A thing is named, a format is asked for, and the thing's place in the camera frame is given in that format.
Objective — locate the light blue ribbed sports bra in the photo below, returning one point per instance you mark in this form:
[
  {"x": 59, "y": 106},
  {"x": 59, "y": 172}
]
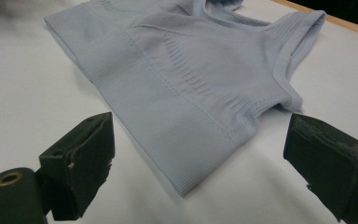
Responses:
[{"x": 180, "y": 93}]

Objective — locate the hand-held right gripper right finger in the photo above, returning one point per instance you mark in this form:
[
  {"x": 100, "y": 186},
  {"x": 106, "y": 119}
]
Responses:
[{"x": 332, "y": 168}]

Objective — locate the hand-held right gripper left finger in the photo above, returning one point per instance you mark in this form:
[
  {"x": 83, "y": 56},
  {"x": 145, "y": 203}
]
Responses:
[{"x": 80, "y": 165}]

